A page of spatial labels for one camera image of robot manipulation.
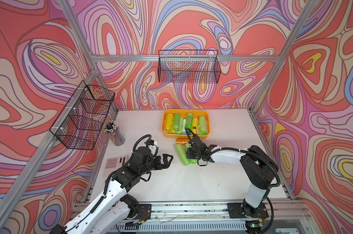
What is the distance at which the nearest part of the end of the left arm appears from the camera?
20.6 inches

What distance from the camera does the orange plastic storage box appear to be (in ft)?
3.30

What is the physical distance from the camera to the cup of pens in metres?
0.88
